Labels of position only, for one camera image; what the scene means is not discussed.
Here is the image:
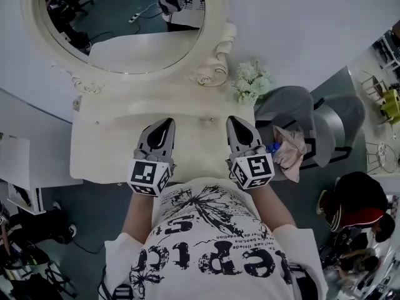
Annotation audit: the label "green table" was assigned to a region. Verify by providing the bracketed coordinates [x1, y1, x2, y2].
[379, 88, 400, 125]

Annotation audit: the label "white bedside cabinet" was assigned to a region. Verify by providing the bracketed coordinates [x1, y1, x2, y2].
[5, 182, 48, 215]

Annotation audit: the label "white artificial flowers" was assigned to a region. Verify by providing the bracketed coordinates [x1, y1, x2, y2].
[230, 59, 276, 106]

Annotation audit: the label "person's left forearm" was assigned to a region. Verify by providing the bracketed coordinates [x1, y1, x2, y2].
[121, 191, 159, 244]

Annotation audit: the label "person's right forearm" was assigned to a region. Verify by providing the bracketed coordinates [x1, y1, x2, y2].
[251, 184, 297, 231]

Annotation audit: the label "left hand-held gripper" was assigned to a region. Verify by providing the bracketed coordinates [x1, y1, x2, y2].
[126, 117, 178, 198]

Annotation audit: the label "round wire side table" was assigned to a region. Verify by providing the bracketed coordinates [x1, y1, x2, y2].
[364, 140, 400, 175]

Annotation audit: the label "pink cloth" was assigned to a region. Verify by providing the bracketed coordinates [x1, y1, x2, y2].
[272, 124, 309, 184]

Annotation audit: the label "small white drawer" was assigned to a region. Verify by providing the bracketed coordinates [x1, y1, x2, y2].
[186, 112, 254, 128]
[74, 114, 126, 130]

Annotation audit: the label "white bed rail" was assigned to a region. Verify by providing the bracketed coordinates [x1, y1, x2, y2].
[383, 194, 400, 231]

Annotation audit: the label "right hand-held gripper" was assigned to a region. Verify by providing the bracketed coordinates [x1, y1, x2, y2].
[225, 115, 276, 191]

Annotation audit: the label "white ornate dressing table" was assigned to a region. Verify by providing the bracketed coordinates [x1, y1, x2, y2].
[69, 94, 256, 187]

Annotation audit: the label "oval white framed mirror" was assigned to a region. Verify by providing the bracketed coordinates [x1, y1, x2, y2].
[20, 0, 239, 94]

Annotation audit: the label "grey upholstered chair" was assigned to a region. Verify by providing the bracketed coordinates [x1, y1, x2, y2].
[254, 85, 317, 181]
[301, 93, 367, 169]

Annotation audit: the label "person's white printed shirt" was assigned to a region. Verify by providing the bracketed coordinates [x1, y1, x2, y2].
[104, 177, 329, 300]

